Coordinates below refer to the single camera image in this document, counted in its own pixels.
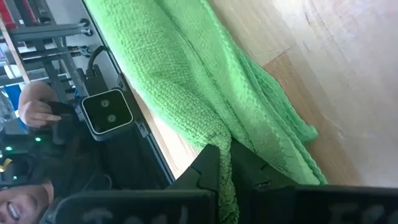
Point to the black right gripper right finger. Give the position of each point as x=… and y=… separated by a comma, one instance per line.
x=252, y=174

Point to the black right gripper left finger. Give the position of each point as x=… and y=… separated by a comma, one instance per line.
x=202, y=171

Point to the green microfiber towel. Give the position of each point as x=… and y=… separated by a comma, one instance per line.
x=192, y=77

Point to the person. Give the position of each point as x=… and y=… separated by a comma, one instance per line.
x=77, y=161

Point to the black handheld device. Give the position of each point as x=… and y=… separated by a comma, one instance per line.
x=60, y=107

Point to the person's hand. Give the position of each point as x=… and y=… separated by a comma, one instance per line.
x=34, y=115

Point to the grey metal shelf cart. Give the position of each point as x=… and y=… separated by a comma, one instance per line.
x=46, y=34

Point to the black aluminium table frame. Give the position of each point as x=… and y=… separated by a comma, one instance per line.
x=157, y=155

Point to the table-level camera box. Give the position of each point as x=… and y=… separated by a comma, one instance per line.
x=107, y=113

